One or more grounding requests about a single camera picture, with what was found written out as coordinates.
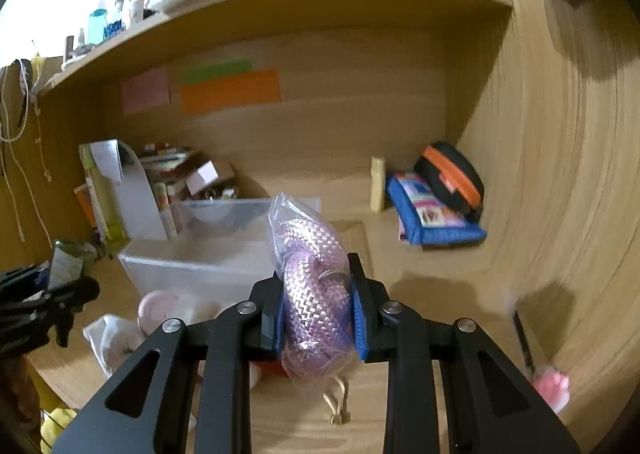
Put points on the yellow-green spray bottle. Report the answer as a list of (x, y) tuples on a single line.
[(108, 222)]

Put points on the beaded charm with cord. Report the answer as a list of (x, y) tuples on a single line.
[(335, 396)]

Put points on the white cloth pouch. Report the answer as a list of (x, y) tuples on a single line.
[(112, 339)]

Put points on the clear plastic storage bin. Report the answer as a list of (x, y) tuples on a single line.
[(213, 251)]

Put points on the wooden upper shelf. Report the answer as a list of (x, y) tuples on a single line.
[(208, 24)]

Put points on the blue zip pouch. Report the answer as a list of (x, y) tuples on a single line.
[(423, 219)]

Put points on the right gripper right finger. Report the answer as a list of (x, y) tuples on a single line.
[(448, 374)]

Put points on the orange sticky note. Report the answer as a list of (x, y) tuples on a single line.
[(239, 90)]

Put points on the pink paw pen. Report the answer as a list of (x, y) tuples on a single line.
[(552, 385)]

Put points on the small white box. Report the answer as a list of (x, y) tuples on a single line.
[(208, 174)]

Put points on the orange box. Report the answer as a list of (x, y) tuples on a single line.
[(83, 196)]

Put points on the cream yellow tube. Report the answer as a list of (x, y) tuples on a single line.
[(378, 184)]

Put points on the green sticky note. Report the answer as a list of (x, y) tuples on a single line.
[(216, 70)]

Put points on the pink round case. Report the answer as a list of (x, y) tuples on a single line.
[(154, 309)]

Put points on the black orange round case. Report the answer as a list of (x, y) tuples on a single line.
[(453, 179)]

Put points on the stack of booklets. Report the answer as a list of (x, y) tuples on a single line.
[(167, 167)]

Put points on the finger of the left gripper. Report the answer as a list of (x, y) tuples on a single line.
[(72, 297)]

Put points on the white paper file holder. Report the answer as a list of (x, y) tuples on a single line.
[(133, 194)]

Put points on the pink sticky note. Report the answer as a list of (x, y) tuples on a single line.
[(145, 91)]

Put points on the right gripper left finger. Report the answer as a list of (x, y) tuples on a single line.
[(187, 387)]

